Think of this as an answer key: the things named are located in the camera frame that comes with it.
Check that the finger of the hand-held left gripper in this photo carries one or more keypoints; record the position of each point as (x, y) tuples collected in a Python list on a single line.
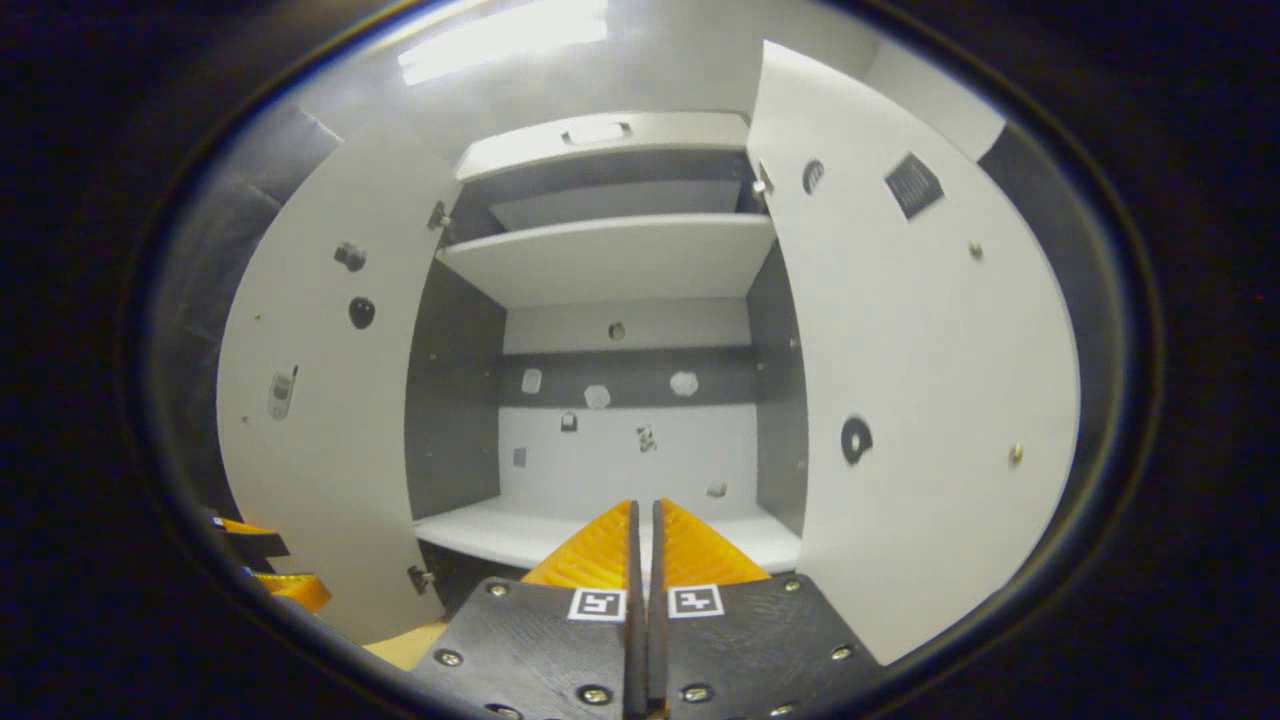
[(295, 590), (255, 545)]

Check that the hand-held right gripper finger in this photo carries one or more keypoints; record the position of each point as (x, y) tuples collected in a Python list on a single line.
[(636, 640), (657, 640)]

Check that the ceiling light panel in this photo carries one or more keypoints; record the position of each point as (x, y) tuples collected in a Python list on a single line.
[(500, 40)]

